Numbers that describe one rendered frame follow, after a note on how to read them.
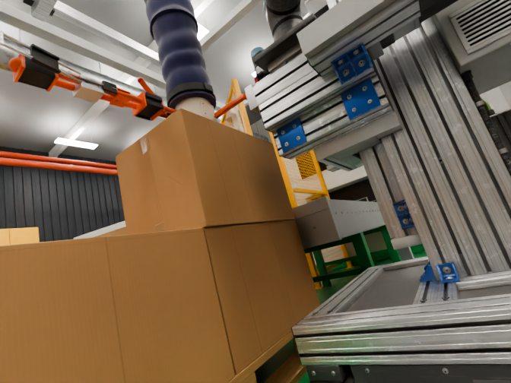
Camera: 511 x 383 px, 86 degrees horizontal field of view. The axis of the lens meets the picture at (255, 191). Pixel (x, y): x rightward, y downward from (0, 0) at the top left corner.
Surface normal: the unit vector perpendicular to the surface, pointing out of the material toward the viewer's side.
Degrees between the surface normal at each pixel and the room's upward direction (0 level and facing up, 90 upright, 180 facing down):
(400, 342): 90
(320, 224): 90
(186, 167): 90
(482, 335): 90
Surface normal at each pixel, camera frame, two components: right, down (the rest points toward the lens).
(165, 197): -0.55, -0.05
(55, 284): 0.78, -0.33
